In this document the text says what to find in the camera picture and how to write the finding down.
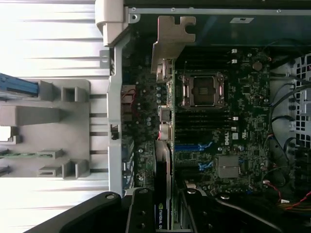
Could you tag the metal CPU socket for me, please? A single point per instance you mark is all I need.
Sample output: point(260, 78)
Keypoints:
point(202, 91)

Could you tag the green motherboard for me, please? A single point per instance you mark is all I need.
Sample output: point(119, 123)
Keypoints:
point(247, 116)

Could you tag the grey parts rack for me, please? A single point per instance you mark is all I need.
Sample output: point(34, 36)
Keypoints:
point(36, 114)

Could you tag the green RAM stick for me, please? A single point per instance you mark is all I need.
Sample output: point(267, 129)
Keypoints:
point(19, 154)

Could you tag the round coin battery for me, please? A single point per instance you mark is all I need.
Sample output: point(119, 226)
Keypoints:
point(257, 65)

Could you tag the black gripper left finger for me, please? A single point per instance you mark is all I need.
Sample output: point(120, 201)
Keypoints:
point(143, 213)

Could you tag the blue expansion slot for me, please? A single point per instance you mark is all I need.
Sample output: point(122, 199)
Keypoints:
point(187, 146)

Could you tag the perforated metal drive cage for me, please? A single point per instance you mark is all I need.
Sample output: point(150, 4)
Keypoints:
point(302, 106)

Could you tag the silver chipset heatsink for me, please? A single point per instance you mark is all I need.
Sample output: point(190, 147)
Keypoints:
point(228, 167)

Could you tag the hard disk in blue carrier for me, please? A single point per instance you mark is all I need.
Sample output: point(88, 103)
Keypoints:
point(17, 85)

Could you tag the black open PC case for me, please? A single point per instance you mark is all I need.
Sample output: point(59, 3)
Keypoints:
point(218, 31)

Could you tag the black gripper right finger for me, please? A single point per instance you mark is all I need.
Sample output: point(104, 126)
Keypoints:
point(196, 211)

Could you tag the thin socket locking lever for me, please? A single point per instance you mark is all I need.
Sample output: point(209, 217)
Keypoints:
point(185, 69)

